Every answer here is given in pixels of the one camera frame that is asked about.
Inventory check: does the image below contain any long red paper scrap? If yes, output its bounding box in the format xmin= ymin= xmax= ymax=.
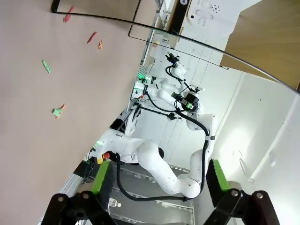
xmin=86 ymin=31 xmax=98 ymax=45

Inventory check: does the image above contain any white power strip box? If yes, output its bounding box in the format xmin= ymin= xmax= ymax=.
xmin=183 ymin=0 xmax=261 ymax=36

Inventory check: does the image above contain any red yellow emergency stop button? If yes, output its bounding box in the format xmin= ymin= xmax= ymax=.
xmin=97 ymin=152 xmax=112 ymax=165

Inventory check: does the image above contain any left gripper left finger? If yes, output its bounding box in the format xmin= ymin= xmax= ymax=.
xmin=41 ymin=160 xmax=117 ymax=225

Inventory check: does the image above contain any clear plastic bottle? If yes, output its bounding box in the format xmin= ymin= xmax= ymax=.
xmin=108 ymin=197 xmax=123 ymax=208

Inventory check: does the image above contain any thin green paper scrap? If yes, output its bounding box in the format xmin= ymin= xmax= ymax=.
xmin=41 ymin=59 xmax=52 ymax=74

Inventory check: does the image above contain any aluminium profile rail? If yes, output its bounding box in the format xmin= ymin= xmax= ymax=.
xmin=53 ymin=161 xmax=99 ymax=200

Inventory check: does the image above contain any thin black cable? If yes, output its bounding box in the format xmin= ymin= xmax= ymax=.
xmin=140 ymin=91 xmax=184 ymax=120

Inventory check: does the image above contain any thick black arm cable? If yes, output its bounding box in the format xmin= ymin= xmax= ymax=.
xmin=115 ymin=107 xmax=210 ymax=203

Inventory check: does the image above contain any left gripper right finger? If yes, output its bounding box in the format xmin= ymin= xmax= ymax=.
xmin=203 ymin=158 xmax=281 ymax=225

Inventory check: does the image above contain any two-tier wooden shelf black frame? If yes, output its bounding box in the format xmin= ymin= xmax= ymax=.
xmin=51 ymin=0 xmax=300 ymax=96

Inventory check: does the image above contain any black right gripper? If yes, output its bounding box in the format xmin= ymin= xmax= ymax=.
xmin=181 ymin=92 xmax=200 ymax=114

